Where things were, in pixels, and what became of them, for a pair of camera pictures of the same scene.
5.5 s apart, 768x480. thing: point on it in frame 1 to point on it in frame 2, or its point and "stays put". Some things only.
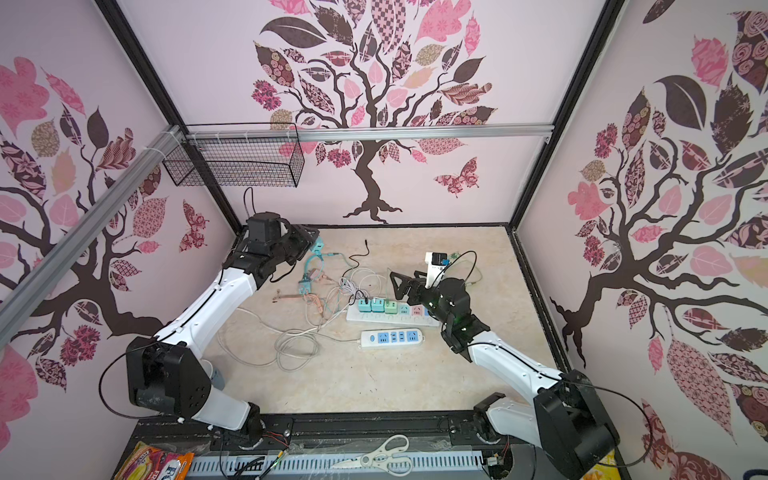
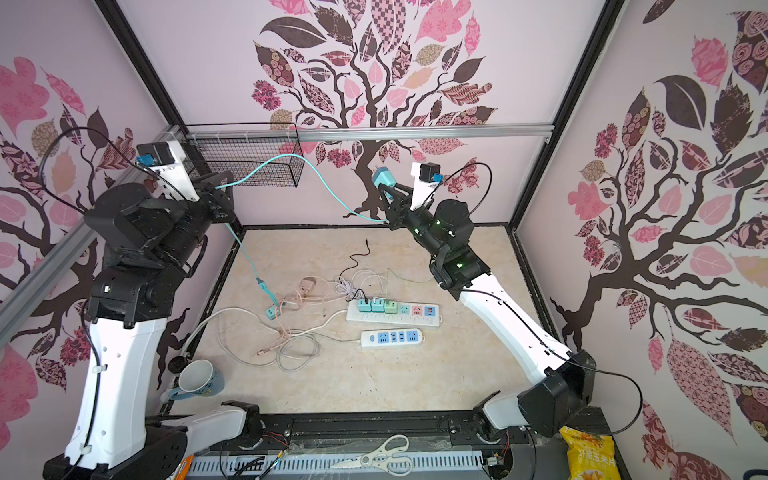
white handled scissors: (388, 456) stays put
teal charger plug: (377, 305) stays put
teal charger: (319, 246) to (383, 175)
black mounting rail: (331, 434) stays put
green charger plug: (391, 307) stays put
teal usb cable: (305, 283) to (327, 184)
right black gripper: (418, 286) to (402, 215)
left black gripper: (304, 239) to (221, 203)
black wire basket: (238, 155) stays put
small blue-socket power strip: (387, 338) stays put
